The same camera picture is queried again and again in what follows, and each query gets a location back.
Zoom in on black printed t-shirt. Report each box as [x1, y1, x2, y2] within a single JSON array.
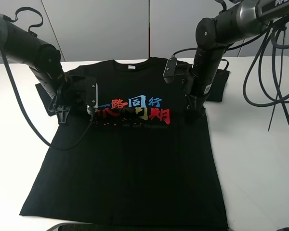
[[20, 57, 228, 231]]

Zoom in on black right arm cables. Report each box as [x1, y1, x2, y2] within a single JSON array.
[[242, 19, 289, 142]]

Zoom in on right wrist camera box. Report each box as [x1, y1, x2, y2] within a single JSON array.
[[163, 56, 177, 84]]

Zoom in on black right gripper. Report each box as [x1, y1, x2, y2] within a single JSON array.
[[182, 64, 218, 124]]

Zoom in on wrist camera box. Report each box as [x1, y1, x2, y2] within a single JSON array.
[[163, 56, 177, 84], [85, 77, 98, 116]]

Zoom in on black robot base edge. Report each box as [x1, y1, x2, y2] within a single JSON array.
[[48, 223, 92, 231]]

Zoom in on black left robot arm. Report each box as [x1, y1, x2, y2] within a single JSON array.
[[0, 14, 73, 124]]

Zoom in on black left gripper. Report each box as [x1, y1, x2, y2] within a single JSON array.
[[36, 73, 87, 125]]

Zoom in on black left camera cable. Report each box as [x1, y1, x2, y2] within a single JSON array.
[[0, 40, 97, 151]]

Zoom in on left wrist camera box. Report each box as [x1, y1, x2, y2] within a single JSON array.
[[85, 77, 98, 116]]

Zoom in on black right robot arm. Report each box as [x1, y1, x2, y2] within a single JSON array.
[[184, 0, 289, 124]]

